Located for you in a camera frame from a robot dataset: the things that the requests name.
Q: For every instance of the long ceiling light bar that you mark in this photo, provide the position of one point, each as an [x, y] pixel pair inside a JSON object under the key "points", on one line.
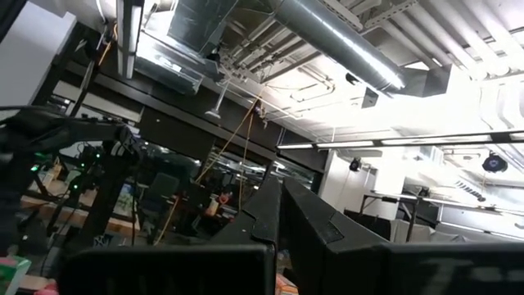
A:
{"points": [[409, 142]]}

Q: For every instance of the rectangular metal duct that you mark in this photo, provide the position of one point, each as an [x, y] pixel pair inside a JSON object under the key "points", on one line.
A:
{"points": [[200, 20]]}

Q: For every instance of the dark office chair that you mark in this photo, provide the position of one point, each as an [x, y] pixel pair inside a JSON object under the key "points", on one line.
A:
{"points": [[163, 188]]}

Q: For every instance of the fluorescent tube light fixture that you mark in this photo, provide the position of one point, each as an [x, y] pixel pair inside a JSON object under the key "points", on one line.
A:
{"points": [[129, 37]]}

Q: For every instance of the black ceiling spotlight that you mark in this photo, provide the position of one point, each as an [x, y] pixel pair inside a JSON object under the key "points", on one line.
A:
{"points": [[355, 164], [494, 163]]}

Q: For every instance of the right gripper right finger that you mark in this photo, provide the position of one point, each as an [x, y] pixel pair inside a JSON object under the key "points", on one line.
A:
{"points": [[409, 270]]}

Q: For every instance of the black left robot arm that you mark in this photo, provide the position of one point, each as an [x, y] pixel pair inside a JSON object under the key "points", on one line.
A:
{"points": [[61, 127]]}

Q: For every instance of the silver round ventilation duct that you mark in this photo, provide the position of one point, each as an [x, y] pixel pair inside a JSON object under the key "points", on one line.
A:
{"points": [[335, 37]]}

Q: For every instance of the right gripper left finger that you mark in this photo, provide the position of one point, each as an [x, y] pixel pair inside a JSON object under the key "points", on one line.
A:
{"points": [[184, 270]]}

